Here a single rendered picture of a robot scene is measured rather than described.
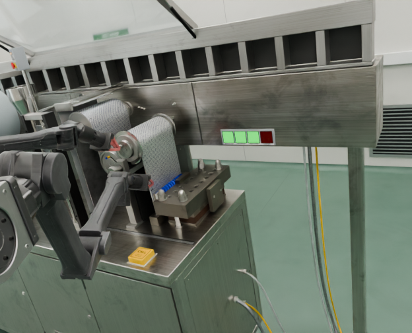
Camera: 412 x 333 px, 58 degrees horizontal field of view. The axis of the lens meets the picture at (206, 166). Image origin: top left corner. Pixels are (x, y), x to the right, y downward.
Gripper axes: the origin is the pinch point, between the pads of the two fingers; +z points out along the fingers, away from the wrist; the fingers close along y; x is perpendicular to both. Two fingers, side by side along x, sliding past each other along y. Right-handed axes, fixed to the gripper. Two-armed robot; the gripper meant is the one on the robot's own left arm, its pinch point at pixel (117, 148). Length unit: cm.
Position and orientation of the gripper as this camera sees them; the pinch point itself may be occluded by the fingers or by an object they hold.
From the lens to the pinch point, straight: 152.6
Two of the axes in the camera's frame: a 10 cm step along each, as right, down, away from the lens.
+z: 5.1, 2.8, 8.1
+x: 1.8, -9.6, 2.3
